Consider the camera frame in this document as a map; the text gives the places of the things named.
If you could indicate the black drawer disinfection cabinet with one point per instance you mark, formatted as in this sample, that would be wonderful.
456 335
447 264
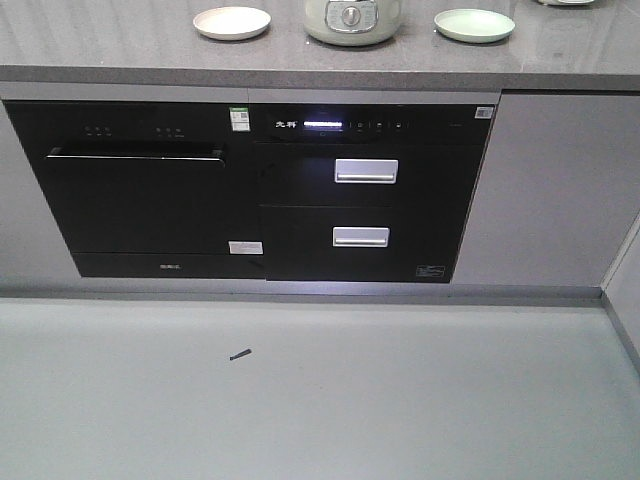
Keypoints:
366 192

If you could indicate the small black floor strip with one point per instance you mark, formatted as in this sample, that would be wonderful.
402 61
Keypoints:
240 354

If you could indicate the black built-in dishwasher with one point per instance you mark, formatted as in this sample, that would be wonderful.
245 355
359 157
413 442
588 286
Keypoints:
145 189

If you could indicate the green electric cooking pot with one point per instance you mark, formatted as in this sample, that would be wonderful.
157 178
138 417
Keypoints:
352 23

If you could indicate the beige plate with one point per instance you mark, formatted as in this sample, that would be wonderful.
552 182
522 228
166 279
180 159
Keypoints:
231 23

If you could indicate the grey cabinet door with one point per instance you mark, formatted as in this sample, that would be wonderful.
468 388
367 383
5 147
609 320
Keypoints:
557 194

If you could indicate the green plate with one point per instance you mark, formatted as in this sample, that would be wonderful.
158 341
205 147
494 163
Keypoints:
474 25

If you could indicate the grey side cabinet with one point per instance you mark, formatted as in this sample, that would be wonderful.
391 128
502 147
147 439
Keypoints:
621 289

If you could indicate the white blender appliance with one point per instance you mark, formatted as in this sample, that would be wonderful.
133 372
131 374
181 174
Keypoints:
566 2

